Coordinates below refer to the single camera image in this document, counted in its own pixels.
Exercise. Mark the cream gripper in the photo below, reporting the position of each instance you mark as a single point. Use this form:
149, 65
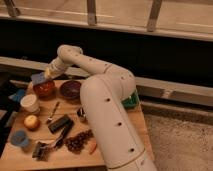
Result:
48, 74

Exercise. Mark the blue sponge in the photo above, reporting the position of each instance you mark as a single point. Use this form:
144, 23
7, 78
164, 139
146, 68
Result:
38, 78

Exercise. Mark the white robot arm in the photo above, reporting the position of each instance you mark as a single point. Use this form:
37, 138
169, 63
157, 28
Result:
101, 97

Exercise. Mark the red bowl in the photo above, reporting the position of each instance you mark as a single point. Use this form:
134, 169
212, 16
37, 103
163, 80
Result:
44, 89

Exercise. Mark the purple bowl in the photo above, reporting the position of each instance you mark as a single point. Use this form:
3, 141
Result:
70, 89

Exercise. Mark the white cup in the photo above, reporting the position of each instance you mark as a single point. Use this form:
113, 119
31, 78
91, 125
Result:
30, 103

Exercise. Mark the blue cloth at left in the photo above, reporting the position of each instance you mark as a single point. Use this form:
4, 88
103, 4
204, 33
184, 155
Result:
18, 95

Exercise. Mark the metal spoon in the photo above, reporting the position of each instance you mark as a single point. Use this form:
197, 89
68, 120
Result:
50, 117

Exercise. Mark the small metal cup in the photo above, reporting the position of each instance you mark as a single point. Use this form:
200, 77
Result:
81, 115

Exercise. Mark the black rectangular block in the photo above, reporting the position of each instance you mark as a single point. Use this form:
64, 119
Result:
58, 124

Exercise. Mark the apple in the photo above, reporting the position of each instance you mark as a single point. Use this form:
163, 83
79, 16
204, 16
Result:
31, 122

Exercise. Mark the wooden board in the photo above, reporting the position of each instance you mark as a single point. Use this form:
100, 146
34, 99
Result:
16, 159

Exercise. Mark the blue cup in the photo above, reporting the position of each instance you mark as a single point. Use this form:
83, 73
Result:
20, 139

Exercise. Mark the bunch of dark grapes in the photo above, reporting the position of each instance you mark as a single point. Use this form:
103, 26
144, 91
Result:
76, 143

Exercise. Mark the red chili pepper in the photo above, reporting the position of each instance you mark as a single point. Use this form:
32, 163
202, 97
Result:
93, 147

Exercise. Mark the green plastic tray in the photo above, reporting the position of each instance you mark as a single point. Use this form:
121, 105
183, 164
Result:
132, 101

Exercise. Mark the black handled brush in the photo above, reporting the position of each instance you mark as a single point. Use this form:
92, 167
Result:
42, 150

